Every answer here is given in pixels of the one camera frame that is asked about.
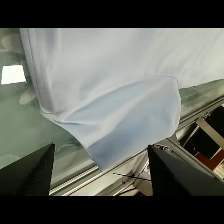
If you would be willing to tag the silver frame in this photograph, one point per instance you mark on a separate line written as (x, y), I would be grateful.
(110, 181)

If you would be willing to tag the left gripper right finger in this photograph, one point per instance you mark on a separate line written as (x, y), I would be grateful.
(180, 176)

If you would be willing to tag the light blue shirt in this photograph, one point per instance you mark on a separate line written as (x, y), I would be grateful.
(110, 86)

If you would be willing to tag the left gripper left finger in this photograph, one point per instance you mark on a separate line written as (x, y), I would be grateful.
(26, 175)

